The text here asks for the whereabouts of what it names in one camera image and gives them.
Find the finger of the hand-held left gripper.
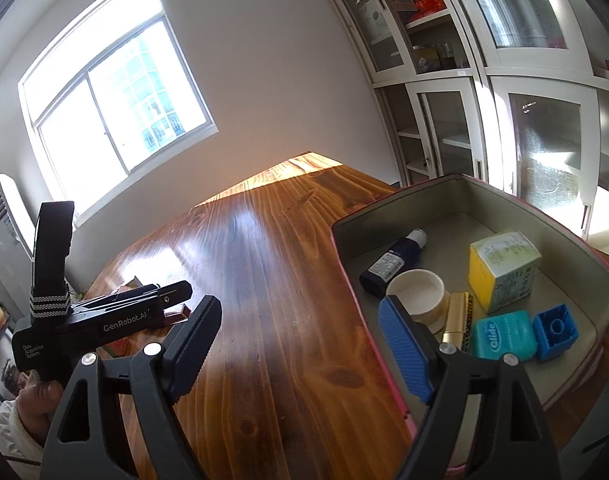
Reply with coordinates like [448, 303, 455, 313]
[79, 281, 194, 313]

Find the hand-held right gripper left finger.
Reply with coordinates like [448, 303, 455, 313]
[39, 296, 222, 480]

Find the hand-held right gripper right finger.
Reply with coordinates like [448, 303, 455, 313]
[378, 296, 560, 480]

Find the white cream jar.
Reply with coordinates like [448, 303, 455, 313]
[385, 269, 451, 333]

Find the gold lipstick tube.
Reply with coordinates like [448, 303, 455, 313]
[438, 291, 477, 356]

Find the dark blue bottle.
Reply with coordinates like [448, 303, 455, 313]
[359, 228, 428, 297]

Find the teal dental floss box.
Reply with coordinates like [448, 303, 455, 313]
[471, 310, 538, 361]

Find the white yellow medicine box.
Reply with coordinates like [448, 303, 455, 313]
[469, 230, 542, 313]

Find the pink biscuit tin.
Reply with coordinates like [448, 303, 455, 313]
[330, 174, 609, 477]

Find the blue building block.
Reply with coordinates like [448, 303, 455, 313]
[533, 304, 580, 362]

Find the wooden desktop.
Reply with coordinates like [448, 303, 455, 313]
[82, 151, 420, 480]

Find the person's left hand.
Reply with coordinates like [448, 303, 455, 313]
[17, 372, 65, 436]

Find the white air conditioner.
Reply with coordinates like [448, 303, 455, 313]
[0, 174, 38, 321]

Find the window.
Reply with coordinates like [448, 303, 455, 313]
[18, 0, 219, 226]

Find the white glass door cabinet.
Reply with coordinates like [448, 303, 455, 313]
[318, 0, 609, 261]

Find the white printed box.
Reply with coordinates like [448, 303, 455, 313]
[357, 0, 391, 45]

